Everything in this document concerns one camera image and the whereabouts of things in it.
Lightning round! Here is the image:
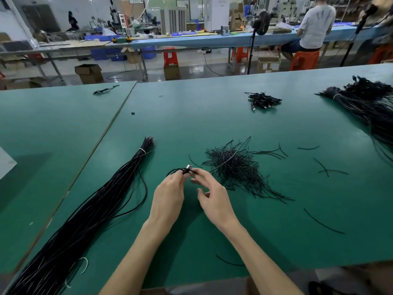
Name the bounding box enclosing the person's left forearm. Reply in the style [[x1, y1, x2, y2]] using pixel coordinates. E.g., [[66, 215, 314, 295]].
[[98, 218, 179, 295]]

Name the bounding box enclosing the black tripod stand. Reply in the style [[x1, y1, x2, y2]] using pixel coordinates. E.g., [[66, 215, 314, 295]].
[[341, 3, 378, 66]]

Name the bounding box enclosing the black fan on stand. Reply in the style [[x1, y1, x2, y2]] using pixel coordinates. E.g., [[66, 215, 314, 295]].
[[247, 10, 272, 75]]

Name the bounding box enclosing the red plastic stool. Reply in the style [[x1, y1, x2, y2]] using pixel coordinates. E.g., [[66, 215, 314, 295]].
[[163, 47, 179, 66]]

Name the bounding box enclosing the white wire loop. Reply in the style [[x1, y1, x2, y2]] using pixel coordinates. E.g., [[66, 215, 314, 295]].
[[64, 256, 89, 288]]

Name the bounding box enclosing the orange plastic stool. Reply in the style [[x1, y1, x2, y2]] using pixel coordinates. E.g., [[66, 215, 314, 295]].
[[235, 46, 250, 63], [368, 45, 393, 64], [290, 50, 321, 71]]

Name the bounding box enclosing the person's right forearm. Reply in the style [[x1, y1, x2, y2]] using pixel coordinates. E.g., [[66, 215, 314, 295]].
[[221, 221, 305, 295]]

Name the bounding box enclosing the person's right hand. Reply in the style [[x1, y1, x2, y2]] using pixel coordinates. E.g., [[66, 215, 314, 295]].
[[189, 168, 242, 234]]

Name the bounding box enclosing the open cardboard box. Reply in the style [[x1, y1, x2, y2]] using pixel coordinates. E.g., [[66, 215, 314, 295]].
[[75, 64, 104, 85]]

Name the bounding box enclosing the long black cable bundle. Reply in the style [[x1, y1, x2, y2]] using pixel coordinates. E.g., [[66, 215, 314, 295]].
[[5, 137, 156, 295]]

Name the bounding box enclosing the person's left hand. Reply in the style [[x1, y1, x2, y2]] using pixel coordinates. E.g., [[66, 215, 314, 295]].
[[147, 170, 192, 228]]

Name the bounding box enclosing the small pile of knotted cables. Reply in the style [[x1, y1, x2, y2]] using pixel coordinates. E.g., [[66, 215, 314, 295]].
[[244, 91, 283, 112]]

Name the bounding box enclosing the long blue workbench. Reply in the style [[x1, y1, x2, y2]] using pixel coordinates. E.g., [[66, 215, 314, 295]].
[[123, 24, 393, 50]]

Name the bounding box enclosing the large heap of black cables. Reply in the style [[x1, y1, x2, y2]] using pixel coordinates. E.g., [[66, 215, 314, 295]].
[[316, 75, 393, 163]]

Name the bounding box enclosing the pile of black wire ties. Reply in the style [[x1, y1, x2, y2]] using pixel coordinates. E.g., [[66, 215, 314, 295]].
[[201, 137, 294, 203]]

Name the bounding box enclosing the small cardboard box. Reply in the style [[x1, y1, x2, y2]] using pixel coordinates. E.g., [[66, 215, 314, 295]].
[[163, 64, 181, 81]]

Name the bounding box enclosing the large white box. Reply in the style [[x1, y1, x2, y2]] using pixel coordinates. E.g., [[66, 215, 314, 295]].
[[0, 146, 18, 181]]

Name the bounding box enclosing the small cable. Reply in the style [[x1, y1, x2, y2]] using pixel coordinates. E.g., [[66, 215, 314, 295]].
[[93, 84, 120, 96]]

